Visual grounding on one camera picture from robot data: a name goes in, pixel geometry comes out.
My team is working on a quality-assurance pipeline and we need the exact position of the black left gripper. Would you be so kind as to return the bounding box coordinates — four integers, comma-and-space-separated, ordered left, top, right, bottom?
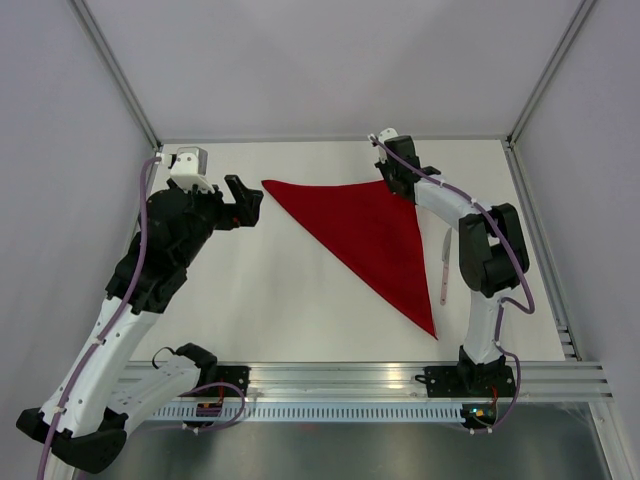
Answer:
174, 174, 263, 268

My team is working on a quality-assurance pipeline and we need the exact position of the red cloth napkin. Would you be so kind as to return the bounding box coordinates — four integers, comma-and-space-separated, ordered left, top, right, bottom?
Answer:
262, 180, 437, 337

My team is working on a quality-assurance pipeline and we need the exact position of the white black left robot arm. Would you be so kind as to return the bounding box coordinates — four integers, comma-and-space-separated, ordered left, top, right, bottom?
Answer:
16, 175, 264, 479

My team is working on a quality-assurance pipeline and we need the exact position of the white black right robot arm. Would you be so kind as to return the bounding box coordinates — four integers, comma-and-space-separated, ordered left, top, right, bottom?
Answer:
369, 129, 535, 395

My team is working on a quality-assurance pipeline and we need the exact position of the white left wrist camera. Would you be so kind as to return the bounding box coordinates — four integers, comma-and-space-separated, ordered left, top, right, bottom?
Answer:
160, 146, 214, 193

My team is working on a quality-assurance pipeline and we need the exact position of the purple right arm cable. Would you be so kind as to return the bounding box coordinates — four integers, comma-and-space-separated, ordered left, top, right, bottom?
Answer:
369, 137, 535, 436

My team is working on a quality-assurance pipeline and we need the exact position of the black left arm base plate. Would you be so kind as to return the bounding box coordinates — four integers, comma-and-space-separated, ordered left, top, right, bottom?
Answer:
197, 365, 251, 400

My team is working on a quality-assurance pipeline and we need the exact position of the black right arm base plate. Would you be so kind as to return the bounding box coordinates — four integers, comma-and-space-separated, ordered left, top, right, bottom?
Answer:
414, 366, 516, 399

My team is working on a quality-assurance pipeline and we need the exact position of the white slotted cable duct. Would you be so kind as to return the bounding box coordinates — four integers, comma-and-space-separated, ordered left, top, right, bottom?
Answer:
151, 401, 463, 423

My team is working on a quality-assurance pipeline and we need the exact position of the aluminium frame post left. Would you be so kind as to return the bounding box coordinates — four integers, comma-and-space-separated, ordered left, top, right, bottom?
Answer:
67, 0, 162, 151

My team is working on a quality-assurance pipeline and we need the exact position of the aluminium frame post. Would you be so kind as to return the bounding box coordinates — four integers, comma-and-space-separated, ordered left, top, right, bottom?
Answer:
503, 0, 599, 149
67, 0, 162, 151

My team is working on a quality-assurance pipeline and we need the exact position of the aluminium frame post right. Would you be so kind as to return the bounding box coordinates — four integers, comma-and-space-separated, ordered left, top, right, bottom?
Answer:
503, 0, 599, 149

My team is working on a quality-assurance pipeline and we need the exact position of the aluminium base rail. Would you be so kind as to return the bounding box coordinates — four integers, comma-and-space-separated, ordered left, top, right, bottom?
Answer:
109, 360, 615, 401

